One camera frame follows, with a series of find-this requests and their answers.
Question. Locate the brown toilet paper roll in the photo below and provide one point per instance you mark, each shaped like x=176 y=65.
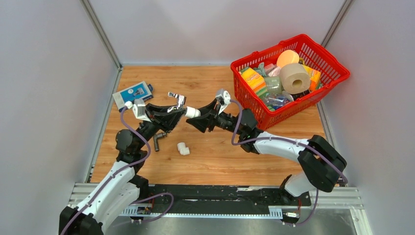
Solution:
x=294 y=78

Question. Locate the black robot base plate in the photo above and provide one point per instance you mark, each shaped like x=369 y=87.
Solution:
x=218 y=199

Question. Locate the white PVC elbow on table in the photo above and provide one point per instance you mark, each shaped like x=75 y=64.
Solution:
x=183 y=149

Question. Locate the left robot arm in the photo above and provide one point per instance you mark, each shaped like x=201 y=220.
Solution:
x=122 y=185

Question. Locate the yellow green sponge pack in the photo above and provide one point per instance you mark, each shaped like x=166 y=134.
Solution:
x=254 y=80

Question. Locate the white PVC elbow fitting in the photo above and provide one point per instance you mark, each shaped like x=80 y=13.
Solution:
x=192 y=112

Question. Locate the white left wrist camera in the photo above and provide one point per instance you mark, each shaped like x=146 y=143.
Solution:
x=138 y=107

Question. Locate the blue Harry's razor box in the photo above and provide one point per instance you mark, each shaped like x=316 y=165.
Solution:
x=140 y=90

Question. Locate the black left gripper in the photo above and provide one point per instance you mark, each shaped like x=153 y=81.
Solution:
x=165 y=117

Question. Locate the red plastic basket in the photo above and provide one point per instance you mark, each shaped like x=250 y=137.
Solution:
x=314 y=56

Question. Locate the aluminium frame rail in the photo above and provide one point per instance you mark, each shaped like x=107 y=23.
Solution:
x=325 y=206

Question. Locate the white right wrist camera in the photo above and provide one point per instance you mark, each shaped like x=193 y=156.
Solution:
x=223 y=98

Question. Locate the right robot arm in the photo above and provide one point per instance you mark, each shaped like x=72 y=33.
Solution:
x=321 y=164

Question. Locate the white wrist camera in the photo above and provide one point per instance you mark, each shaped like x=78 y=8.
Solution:
x=223 y=98
x=138 y=107

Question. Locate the orange yellow box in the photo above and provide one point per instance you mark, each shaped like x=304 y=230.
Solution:
x=315 y=78

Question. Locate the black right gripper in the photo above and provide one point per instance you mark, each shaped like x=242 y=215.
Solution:
x=208 y=119

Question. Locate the orange round sponge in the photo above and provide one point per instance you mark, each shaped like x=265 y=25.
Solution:
x=287 y=57

